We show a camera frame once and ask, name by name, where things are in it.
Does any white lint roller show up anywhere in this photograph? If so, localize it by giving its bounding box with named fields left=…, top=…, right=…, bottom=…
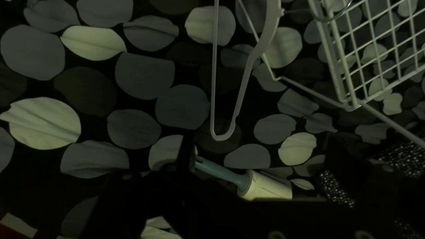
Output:
left=190, top=155, right=295, bottom=202

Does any white wire shelf rack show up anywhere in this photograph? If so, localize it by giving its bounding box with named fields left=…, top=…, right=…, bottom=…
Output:
left=283, top=0, right=425, bottom=151

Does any black grey spotted duvet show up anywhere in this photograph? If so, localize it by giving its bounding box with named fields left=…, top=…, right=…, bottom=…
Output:
left=0, top=0, right=425, bottom=239

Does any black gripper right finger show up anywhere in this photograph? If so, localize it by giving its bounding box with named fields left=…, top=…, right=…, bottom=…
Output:
left=265, top=132, right=383, bottom=239

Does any dark speckled bed sheet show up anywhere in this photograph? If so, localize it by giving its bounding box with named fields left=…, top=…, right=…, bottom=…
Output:
left=318, top=141, right=425, bottom=239

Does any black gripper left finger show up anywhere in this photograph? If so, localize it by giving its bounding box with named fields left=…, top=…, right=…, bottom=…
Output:
left=84, top=132, right=267, bottom=239

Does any white plastic hanger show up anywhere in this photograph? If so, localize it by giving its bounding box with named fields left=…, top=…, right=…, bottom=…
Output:
left=209, top=0, right=285, bottom=144

